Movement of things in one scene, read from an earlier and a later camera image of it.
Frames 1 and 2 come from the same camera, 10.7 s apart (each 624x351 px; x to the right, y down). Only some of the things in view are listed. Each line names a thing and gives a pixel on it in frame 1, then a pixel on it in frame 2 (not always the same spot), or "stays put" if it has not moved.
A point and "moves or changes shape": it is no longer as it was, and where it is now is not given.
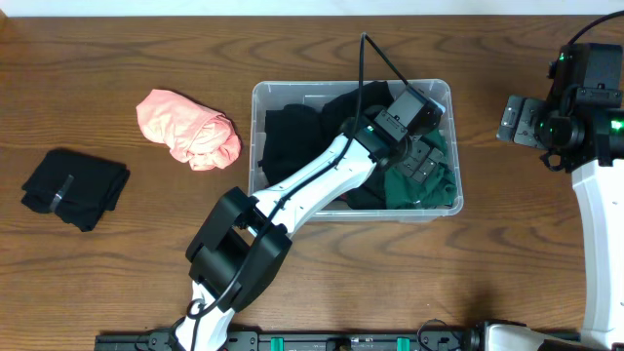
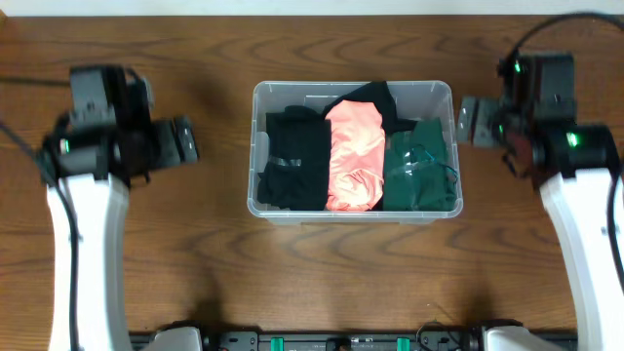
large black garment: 294,134 → 379,93
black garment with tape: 78,188 moves or changes shape
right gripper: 527,134 → 490,111
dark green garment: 438,190 stays put
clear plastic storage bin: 409,126 stays put
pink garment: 188,131 → 357,159
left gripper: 424,155 → 168,155
